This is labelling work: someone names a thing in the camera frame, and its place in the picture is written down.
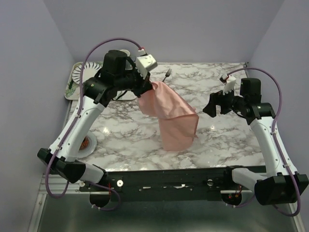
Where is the leaf pattern serving tray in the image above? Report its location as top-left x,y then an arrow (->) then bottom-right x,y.
64,61 -> 136,101

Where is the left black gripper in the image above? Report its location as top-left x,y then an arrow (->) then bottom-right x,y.
117,64 -> 156,99

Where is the pink cloth napkin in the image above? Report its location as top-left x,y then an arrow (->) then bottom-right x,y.
138,81 -> 199,151

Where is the green ceramic mug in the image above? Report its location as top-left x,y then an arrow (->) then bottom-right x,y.
120,49 -> 130,57

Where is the aluminium rail frame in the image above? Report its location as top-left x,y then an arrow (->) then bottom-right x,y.
26,176 -> 83,232

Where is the orange patterned teacup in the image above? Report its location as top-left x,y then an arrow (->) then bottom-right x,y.
79,137 -> 89,150

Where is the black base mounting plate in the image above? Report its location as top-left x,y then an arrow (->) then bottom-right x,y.
80,168 -> 248,205

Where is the black silver fork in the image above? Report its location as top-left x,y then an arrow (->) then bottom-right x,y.
162,69 -> 172,82

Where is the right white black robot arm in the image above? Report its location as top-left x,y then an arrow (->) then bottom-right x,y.
203,75 -> 309,205

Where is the white saucer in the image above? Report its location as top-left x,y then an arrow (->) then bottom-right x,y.
78,131 -> 97,159

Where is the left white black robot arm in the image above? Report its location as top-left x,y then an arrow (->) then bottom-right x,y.
37,50 -> 157,191

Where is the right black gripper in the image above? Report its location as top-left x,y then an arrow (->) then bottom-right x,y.
203,85 -> 246,117

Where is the striped white plate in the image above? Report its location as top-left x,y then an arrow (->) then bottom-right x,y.
71,62 -> 104,85

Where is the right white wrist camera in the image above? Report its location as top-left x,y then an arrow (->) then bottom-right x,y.
219,74 -> 236,95

